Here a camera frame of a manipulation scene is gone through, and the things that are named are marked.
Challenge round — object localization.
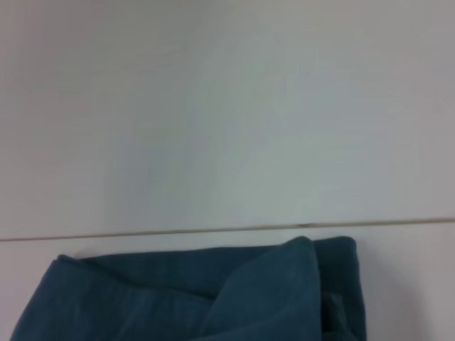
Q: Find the teal blue t-shirt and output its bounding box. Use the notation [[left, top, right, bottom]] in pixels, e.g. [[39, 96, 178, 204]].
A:
[[9, 235, 369, 341]]

